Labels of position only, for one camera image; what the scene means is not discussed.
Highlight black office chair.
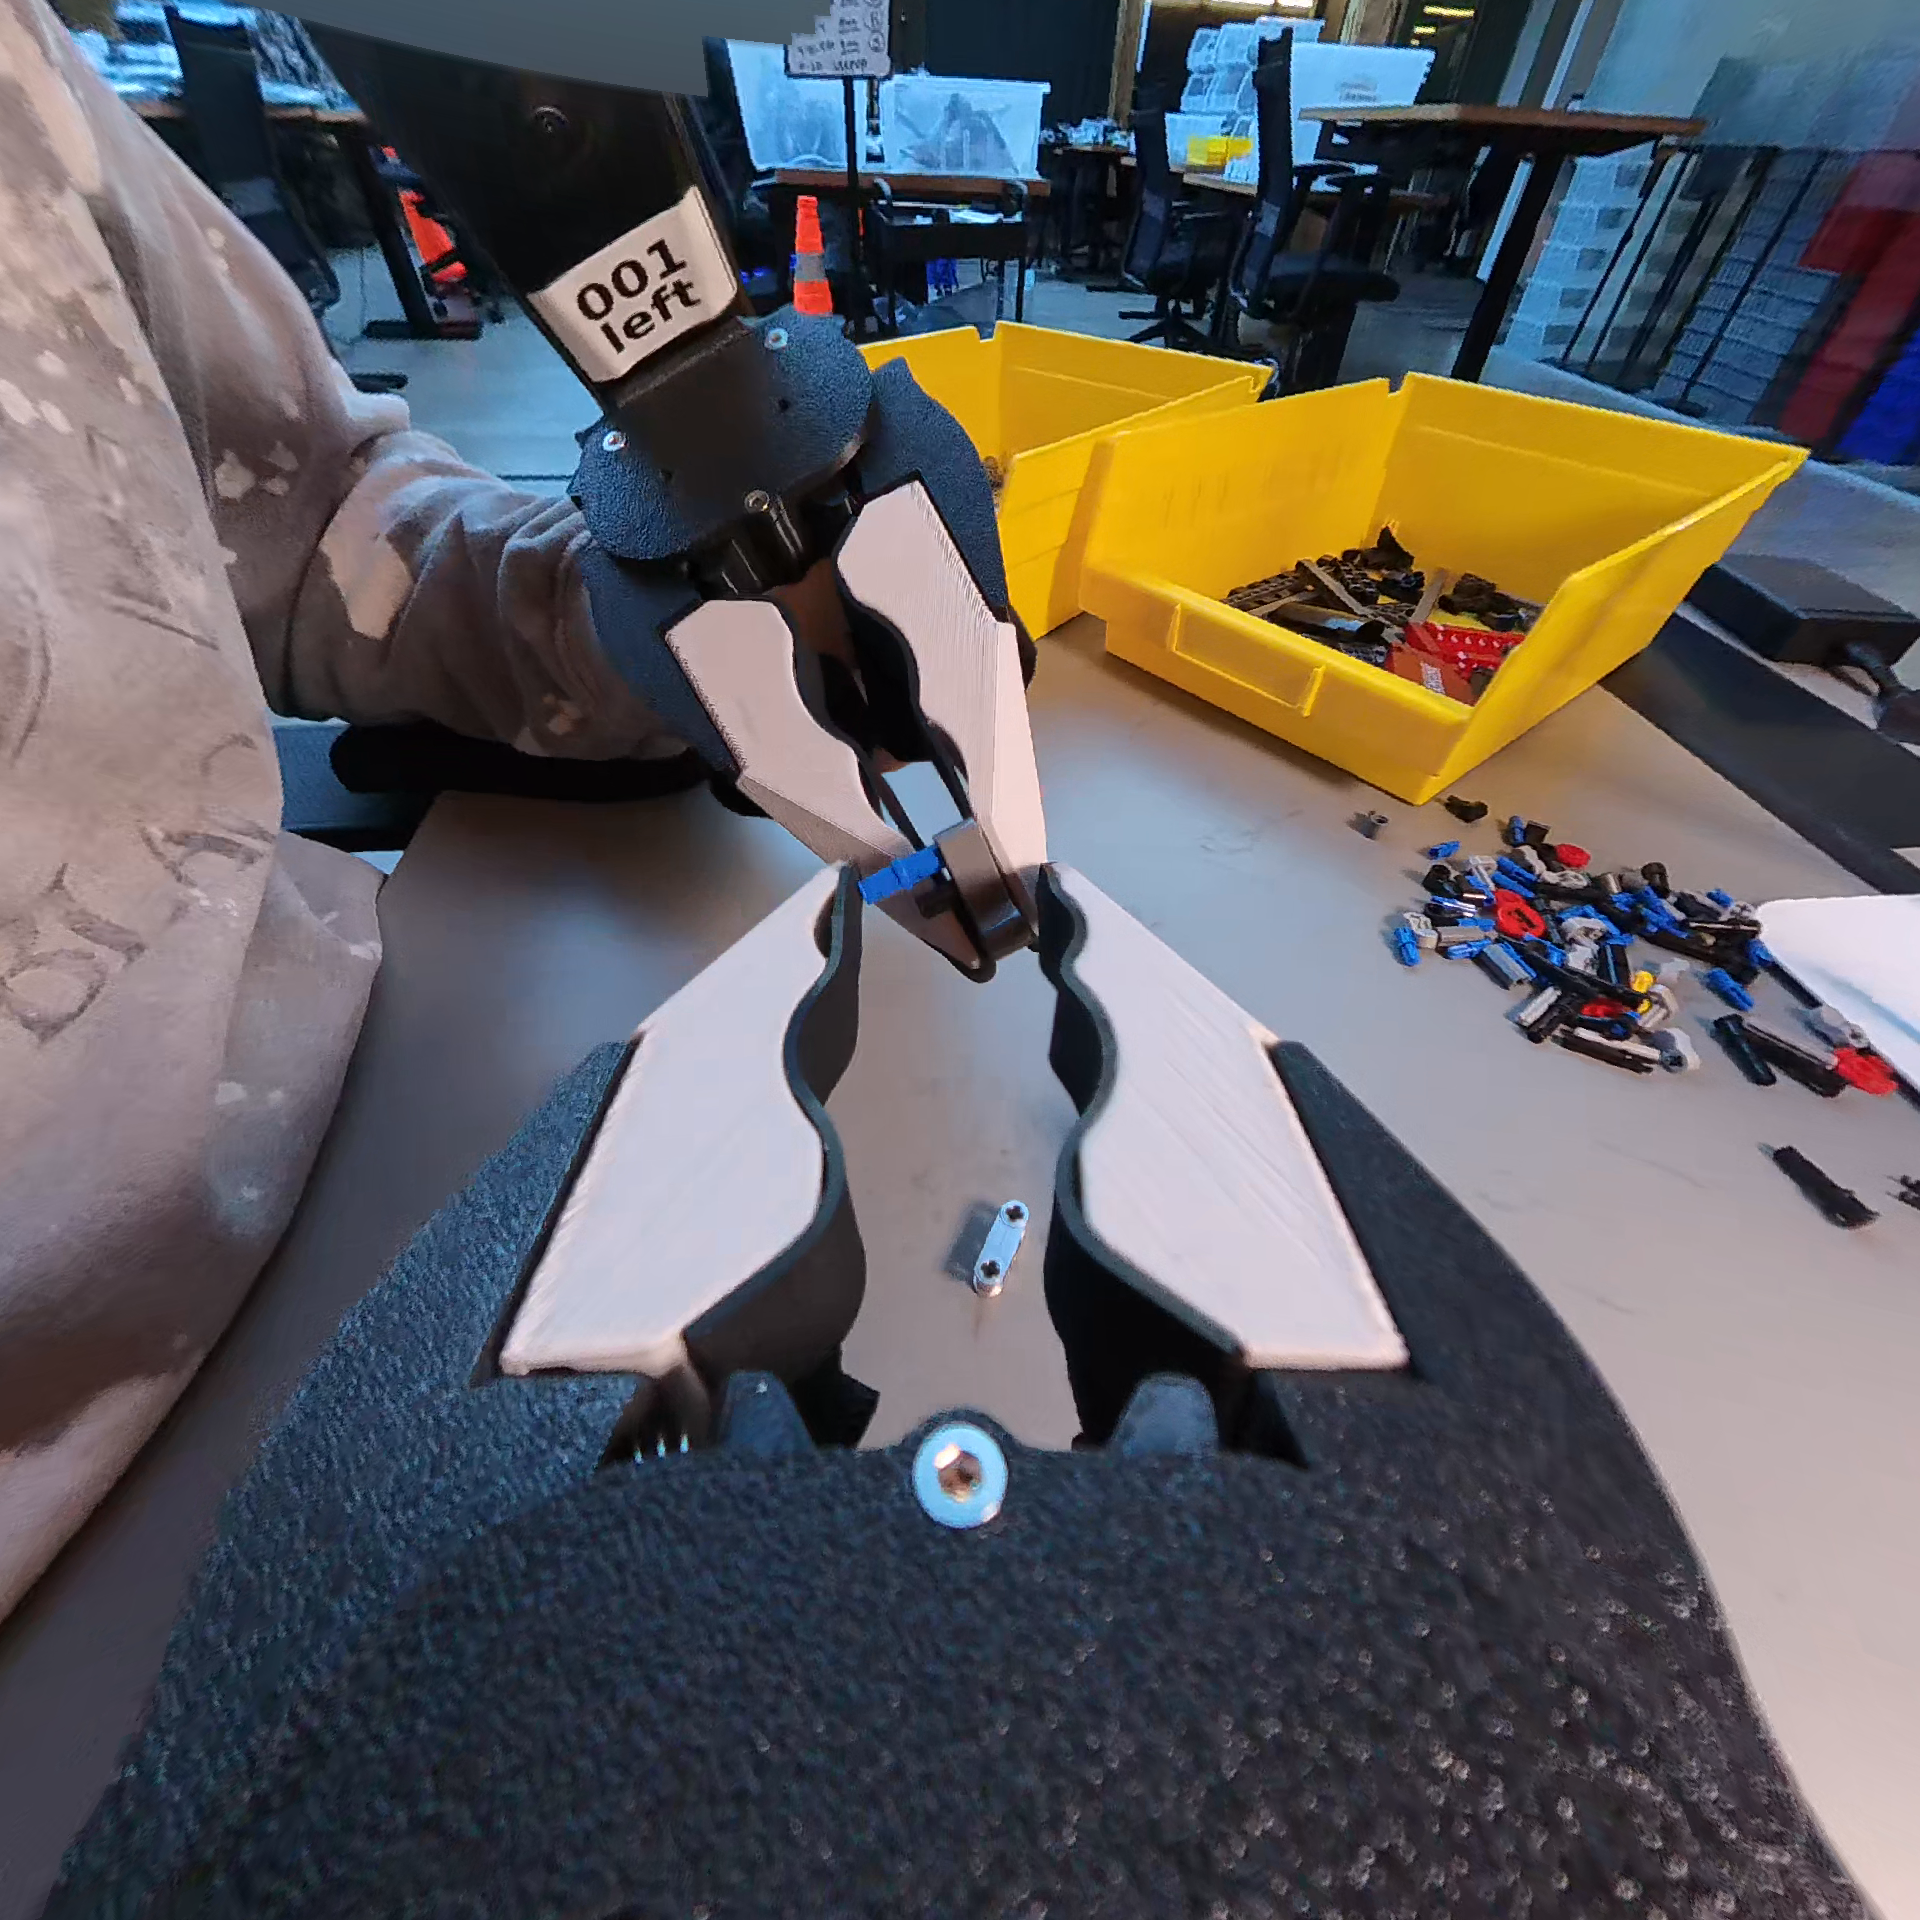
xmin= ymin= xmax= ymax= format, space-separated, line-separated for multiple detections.
xmin=1127 ymin=33 xmax=1412 ymax=394

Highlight white book stand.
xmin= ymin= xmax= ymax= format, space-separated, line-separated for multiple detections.
xmin=1752 ymin=891 xmax=1920 ymax=1097

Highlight small grey angled beam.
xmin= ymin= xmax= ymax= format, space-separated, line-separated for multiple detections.
xmin=917 ymin=816 xmax=1047 ymax=977

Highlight black power adapter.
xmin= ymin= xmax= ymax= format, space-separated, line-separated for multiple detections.
xmin=1696 ymin=552 xmax=1920 ymax=667

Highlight pile of black red parts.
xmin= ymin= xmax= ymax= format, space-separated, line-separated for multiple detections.
xmin=1226 ymin=535 xmax=1548 ymax=677

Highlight single black connector pin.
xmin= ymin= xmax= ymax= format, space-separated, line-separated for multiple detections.
xmin=1771 ymin=1147 xmax=1876 ymax=1226

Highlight person's left forearm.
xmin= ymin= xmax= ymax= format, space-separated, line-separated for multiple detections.
xmin=226 ymin=421 xmax=707 ymax=768

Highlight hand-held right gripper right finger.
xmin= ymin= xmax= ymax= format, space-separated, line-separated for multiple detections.
xmin=1036 ymin=872 xmax=1412 ymax=1413

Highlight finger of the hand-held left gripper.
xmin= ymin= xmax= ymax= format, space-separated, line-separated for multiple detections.
xmin=667 ymin=595 xmax=999 ymax=973
xmin=835 ymin=481 xmax=1058 ymax=893

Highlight grey desk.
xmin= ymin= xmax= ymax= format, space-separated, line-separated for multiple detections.
xmin=0 ymin=616 xmax=1920 ymax=1920

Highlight blue and red crates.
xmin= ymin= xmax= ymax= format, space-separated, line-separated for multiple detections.
xmin=1765 ymin=145 xmax=1920 ymax=466

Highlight pile of mixed brick parts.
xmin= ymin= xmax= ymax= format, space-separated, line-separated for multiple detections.
xmin=1387 ymin=812 xmax=1897 ymax=1097

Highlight black chair part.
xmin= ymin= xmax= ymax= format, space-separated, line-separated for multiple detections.
xmin=266 ymin=715 xmax=781 ymax=858

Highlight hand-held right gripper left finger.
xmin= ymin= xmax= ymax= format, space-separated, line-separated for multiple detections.
xmin=497 ymin=872 xmax=877 ymax=1413

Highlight yellow plastic bin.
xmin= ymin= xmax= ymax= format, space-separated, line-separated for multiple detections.
xmin=1082 ymin=376 xmax=1811 ymax=808
xmin=865 ymin=323 xmax=1279 ymax=648

